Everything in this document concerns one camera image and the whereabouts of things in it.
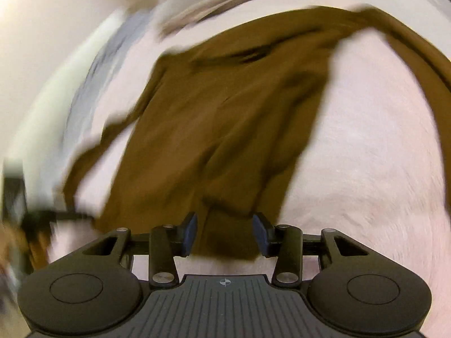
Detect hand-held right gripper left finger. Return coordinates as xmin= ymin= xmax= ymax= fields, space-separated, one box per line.
xmin=82 ymin=212 xmax=198 ymax=287

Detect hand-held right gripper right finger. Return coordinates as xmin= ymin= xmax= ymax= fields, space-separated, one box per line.
xmin=251 ymin=212 xmax=369 ymax=286

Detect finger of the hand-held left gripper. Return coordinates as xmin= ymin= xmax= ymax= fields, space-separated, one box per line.
xmin=22 ymin=209 xmax=93 ymax=223

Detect brown garment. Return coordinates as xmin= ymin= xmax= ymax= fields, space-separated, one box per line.
xmin=63 ymin=5 xmax=451 ymax=262

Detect grey striped bed sheet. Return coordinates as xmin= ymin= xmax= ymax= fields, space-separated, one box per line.
xmin=63 ymin=9 xmax=159 ymax=173

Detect beige garment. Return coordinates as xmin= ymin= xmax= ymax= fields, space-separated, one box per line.
xmin=154 ymin=0 xmax=374 ymax=37

